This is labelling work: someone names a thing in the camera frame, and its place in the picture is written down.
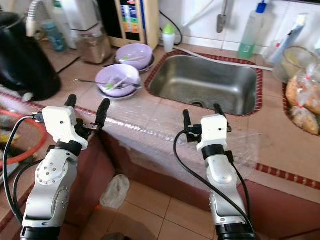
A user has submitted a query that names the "white kitchen appliance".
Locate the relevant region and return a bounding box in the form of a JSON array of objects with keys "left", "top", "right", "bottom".
[{"left": 62, "top": 0, "right": 100, "bottom": 33}]

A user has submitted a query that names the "metal plate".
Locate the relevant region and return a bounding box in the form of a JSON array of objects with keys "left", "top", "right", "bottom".
[{"left": 98, "top": 87, "right": 143, "bottom": 101}]

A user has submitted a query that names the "metal spoon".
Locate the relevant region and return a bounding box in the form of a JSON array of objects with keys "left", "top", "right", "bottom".
[{"left": 78, "top": 78, "right": 146, "bottom": 91}]

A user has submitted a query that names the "stainless steel sink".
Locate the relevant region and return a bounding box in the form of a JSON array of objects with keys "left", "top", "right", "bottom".
[{"left": 146, "top": 51, "right": 264, "bottom": 117}]

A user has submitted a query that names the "white plastic spoon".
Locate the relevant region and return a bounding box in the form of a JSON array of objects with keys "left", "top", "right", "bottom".
[{"left": 104, "top": 75, "right": 137, "bottom": 92}]

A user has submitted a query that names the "purple plastic bowl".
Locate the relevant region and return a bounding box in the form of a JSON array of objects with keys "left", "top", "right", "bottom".
[
  {"left": 115, "top": 43, "right": 154, "bottom": 71},
  {"left": 95, "top": 63, "right": 141, "bottom": 98}
]

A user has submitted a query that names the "glass blender jar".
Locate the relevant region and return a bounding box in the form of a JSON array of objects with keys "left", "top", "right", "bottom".
[{"left": 74, "top": 25, "right": 113, "bottom": 65}]

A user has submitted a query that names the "black electric kettle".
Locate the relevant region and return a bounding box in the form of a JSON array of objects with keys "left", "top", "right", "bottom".
[{"left": 0, "top": 11, "right": 62, "bottom": 102}]

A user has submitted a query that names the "teal bottle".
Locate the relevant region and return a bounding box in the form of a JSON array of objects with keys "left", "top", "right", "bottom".
[{"left": 42, "top": 18, "right": 67, "bottom": 53}]

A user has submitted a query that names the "white cloth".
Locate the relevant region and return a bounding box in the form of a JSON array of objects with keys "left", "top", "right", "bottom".
[{"left": 99, "top": 173, "right": 131, "bottom": 210}]

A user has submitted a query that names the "white bottle with green cap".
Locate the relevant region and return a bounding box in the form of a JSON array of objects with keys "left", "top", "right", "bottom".
[{"left": 161, "top": 23, "right": 176, "bottom": 54}]

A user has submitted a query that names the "clear bottle with green soap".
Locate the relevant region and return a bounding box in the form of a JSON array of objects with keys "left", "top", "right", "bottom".
[{"left": 237, "top": 0, "right": 272, "bottom": 60}]

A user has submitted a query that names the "bag of bread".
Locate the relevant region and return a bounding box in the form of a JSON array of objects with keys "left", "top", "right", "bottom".
[{"left": 283, "top": 64, "right": 320, "bottom": 137}]

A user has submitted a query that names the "beige water purifier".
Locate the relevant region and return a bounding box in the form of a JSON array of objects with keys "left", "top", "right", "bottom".
[{"left": 113, "top": 0, "right": 160, "bottom": 50}]

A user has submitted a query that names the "clear plastic container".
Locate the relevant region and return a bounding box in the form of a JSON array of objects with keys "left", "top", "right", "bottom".
[{"left": 279, "top": 45, "right": 319, "bottom": 84}]

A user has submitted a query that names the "white toothpaste tube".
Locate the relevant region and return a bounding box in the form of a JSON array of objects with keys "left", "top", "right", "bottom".
[{"left": 270, "top": 13, "right": 309, "bottom": 64}]

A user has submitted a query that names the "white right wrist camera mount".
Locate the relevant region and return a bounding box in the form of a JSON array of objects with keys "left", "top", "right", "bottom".
[{"left": 196, "top": 113, "right": 230, "bottom": 152}]

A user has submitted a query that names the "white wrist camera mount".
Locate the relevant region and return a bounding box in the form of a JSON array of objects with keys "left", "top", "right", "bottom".
[
  {"left": 41, "top": 105, "right": 84, "bottom": 151},
  {"left": 196, "top": 113, "right": 230, "bottom": 152}
]

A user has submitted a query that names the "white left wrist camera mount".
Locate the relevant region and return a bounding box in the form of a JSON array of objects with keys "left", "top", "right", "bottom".
[{"left": 41, "top": 105, "right": 84, "bottom": 151}]

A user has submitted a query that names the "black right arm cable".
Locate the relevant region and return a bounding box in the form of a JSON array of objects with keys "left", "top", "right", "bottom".
[{"left": 173, "top": 129, "right": 256, "bottom": 232}]

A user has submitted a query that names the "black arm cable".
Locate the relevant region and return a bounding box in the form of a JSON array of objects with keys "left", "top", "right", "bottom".
[
  {"left": 2, "top": 113, "right": 44, "bottom": 224},
  {"left": 11, "top": 158, "right": 42, "bottom": 212},
  {"left": 173, "top": 129, "right": 256, "bottom": 232}
]

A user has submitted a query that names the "white hose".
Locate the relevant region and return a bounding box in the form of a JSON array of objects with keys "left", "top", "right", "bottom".
[{"left": 175, "top": 46, "right": 274, "bottom": 72}]

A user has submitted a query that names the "silver flexible hose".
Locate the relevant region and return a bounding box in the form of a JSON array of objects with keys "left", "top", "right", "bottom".
[{"left": 27, "top": 0, "right": 47, "bottom": 37}]

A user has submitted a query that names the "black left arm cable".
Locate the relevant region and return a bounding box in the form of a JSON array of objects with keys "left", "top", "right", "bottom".
[
  {"left": 11, "top": 158, "right": 42, "bottom": 212},
  {"left": 2, "top": 113, "right": 44, "bottom": 224}
]

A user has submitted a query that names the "grey metal wall faucet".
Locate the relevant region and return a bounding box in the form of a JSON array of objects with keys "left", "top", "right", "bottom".
[{"left": 216, "top": 0, "right": 231, "bottom": 35}]

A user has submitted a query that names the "black power cord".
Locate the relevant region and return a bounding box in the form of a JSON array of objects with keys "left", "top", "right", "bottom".
[{"left": 158, "top": 10, "right": 182, "bottom": 46}]

